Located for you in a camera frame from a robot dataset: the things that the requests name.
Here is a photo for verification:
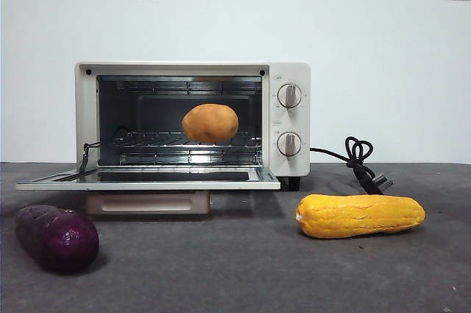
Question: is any brown potato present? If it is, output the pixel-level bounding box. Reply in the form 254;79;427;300
182;103;239;143

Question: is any white glass oven door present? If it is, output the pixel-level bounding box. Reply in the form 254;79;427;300
15;163;282;215

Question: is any beige oven knob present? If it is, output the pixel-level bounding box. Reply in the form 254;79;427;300
276;131;302;158
276;83;303;110

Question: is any white toaster oven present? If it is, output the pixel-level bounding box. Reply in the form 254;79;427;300
75;61;311;191

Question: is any purple sweet potato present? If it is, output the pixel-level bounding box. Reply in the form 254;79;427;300
15;205;100;274

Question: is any yellow corn cob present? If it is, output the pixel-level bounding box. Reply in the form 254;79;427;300
294;194;427;239

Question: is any black power cable with plug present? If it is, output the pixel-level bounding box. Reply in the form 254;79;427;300
310;136;394;196

